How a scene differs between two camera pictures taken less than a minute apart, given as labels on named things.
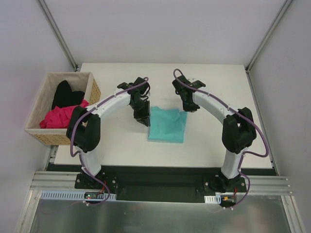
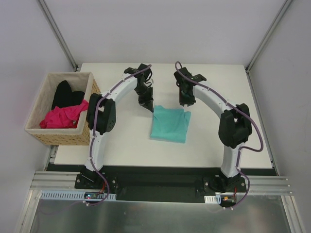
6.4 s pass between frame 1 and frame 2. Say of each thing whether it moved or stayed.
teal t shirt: moved
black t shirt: stayed
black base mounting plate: stayed
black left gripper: moved
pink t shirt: stayed
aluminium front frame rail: stayed
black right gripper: moved
